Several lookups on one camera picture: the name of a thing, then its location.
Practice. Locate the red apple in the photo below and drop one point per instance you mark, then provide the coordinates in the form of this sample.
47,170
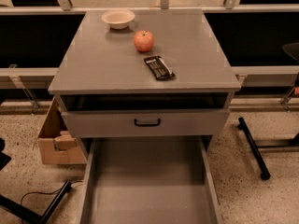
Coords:
143,40

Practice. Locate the brown cardboard box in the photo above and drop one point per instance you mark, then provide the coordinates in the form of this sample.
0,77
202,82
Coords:
56,145

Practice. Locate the black snack bar packet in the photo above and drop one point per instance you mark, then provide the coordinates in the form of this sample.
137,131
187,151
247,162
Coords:
158,68

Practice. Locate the grey top drawer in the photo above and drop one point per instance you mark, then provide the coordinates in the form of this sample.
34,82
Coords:
91,124

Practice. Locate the white paper bowl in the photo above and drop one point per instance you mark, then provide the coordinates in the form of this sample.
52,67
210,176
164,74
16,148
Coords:
118,19

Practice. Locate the grey drawer cabinet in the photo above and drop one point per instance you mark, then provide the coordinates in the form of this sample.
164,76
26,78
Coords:
103,71

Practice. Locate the black chair at right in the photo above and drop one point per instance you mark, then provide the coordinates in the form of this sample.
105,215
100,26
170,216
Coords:
292,50

